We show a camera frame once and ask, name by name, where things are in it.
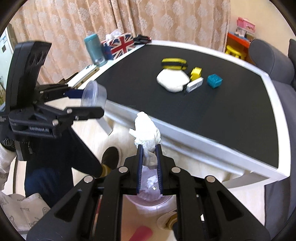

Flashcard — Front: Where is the black table mat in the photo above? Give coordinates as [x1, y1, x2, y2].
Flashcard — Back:
[97, 45, 278, 167]

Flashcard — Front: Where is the clear plastic round container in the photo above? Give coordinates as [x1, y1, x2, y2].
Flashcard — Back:
[81, 81, 107, 109]

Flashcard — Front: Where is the union jack tissue box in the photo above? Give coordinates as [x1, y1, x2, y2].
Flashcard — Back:
[101, 33, 135, 60]

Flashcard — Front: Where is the pink trash bin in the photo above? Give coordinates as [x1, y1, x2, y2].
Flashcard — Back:
[124, 165, 178, 212]

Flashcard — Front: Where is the teal small box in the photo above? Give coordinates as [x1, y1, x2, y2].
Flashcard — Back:
[207, 74, 223, 89]

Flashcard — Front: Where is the teal thermos bottle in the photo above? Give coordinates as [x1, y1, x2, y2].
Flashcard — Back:
[84, 34, 107, 67]

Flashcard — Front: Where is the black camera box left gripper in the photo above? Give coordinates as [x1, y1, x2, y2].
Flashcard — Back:
[1, 41, 52, 113]

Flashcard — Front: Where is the white zip pouch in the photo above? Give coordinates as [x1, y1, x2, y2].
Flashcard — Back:
[157, 69, 190, 93]

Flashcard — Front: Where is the white smartphone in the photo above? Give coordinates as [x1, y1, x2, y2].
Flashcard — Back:
[77, 64, 99, 80]

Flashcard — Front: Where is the red kids desk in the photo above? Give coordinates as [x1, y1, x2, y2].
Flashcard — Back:
[226, 32, 251, 63]

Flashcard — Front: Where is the white tissue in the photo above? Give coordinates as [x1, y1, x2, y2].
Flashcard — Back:
[129, 111, 161, 167]

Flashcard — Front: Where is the pink storage box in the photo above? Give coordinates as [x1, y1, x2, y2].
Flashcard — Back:
[237, 17, 255, 33]

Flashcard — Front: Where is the yellow toy brick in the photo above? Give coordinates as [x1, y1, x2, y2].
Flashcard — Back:
[190, 67, 202, 81]

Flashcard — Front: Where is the beige patterned curtain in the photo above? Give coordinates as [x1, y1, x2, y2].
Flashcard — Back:
[11, 0, 231, 84]

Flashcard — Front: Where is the white rectangular bar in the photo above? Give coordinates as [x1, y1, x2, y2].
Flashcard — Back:
[186, 77, 204, 93]

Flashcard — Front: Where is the grey sofa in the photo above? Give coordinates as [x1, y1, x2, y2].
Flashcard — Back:
[249, 39, 295, 240]

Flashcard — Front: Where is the yellow plastic stool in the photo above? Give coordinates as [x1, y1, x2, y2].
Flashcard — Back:
[225, 45, 246, 60]

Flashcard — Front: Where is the yellow black zip case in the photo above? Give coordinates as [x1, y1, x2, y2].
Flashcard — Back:
[161, 58, 188, 70]

